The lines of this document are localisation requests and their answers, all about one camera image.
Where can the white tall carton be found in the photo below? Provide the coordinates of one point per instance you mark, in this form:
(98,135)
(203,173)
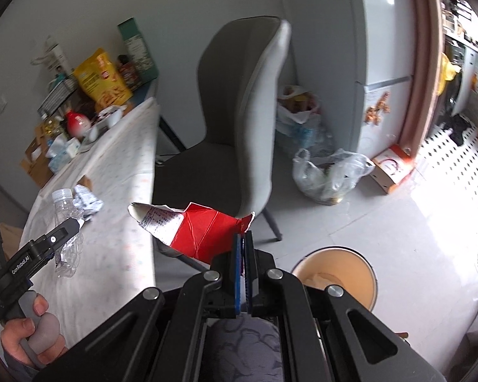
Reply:
(59,57)

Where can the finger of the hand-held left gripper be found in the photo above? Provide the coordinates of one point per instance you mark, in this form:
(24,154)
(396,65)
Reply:
(58,258)
(65,229)

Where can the clear plastic bag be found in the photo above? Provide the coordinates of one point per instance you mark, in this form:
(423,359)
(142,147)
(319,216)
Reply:
(330,175)

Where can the red snack packet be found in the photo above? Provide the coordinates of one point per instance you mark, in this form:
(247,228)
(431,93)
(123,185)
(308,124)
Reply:
(128,72)

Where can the orange and white box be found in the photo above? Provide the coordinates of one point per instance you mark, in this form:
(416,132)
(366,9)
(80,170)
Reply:
(394,167)

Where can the green tall box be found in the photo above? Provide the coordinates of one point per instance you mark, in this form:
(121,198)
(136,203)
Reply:
(137,47)

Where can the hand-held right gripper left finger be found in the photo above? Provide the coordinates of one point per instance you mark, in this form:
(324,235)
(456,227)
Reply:
(238,274)

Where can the crumpled printed paper ball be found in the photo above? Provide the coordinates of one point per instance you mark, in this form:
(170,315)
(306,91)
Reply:
(88,203)

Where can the white game controller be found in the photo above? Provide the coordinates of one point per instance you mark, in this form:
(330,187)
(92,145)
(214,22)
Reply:
(107,118)

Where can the orange figure fridge magnets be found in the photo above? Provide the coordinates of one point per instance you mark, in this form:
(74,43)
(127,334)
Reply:
(376,109)

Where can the pink door frame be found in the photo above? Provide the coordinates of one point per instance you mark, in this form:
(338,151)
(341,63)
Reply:
(426,47)

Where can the blue and white tissue box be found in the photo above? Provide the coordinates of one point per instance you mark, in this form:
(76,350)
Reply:
(63,153)

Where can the bag of plastic bottles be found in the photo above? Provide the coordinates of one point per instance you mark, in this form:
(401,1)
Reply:
(306,137)

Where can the kitchen shelf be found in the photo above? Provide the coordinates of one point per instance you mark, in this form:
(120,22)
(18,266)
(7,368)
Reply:
(458,12)

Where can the person's patterned trouser leg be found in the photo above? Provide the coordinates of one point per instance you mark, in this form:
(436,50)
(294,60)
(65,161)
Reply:
(243,346)

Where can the black clothing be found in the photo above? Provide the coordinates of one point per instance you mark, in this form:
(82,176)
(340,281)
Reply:
(458,129)

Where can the clear plastic bottle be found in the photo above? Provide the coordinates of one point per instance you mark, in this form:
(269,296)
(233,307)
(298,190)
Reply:
(65,207)

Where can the red and white carton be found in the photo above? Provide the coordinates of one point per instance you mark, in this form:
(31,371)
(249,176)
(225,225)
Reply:
(207,234)

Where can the small cardboard box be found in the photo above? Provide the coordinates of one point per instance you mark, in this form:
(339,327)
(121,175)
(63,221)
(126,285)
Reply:
(85,182)

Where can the round beige trash bin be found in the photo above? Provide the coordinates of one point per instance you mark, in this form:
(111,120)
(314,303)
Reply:
(354,282)

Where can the bag of food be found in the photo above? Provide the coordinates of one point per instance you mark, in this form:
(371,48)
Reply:
(298,103)

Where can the white refrigerator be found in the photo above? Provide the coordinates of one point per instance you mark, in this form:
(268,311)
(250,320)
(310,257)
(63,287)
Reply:
(382,28)

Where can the grey upholstered chair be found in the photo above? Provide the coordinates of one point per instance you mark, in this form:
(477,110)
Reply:
(231,127)

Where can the open cardboard box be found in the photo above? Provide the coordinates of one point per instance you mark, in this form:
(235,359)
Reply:
(36,163)

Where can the yellow snack bag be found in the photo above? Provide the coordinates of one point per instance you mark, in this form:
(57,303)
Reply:
(101,77)

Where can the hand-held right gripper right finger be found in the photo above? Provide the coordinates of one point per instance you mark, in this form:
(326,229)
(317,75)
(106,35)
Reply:
(259,282)

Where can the person's left hand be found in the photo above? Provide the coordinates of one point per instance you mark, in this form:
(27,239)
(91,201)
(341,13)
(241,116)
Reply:
(14,336)

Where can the red and white vase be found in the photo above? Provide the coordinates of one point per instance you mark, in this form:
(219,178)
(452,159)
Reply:
(76,124)

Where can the yellow cloth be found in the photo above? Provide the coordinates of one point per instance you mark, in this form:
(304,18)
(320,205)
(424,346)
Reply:
(448,71)

